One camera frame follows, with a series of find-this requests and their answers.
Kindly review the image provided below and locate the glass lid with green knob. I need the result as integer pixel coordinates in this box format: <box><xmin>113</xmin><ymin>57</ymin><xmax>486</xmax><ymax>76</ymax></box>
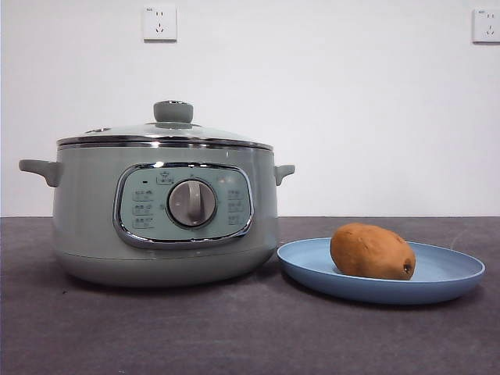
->
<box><xmin>56</xmin><ymin>100</ymin><xmax>274</xmax><ymax>152</ymax></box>

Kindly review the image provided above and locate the brown potato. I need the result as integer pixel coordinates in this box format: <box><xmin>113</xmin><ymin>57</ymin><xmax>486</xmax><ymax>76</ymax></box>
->
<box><xmin>330</xmin><ymin>222</ymin><xmax>416</xmax><ymax>281</ymax></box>

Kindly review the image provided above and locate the pale green electric steamer pot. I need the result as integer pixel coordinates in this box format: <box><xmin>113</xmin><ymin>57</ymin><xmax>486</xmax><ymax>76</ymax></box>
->
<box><xmin>17</xmin><ymin>140</ymin><xmax>296</xmax><ymax>289</ymax></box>

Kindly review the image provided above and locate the blue round plate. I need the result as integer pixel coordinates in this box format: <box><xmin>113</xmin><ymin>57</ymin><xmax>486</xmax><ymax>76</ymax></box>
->
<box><xmin>276</xmin><ymin>237</ymin><xmax>487</xmax><ymax>305</ymax></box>

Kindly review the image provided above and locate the white wall socket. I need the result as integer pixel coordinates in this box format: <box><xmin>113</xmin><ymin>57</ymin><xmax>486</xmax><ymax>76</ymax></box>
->
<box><xmin>472</xmin><ymin>8</ymin><xmax>500</xmax><ymax>45</ymax></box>
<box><xmin>142</xmin><ymin>6</ymin><xmax>177</xmax><ymax>43</ymax></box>

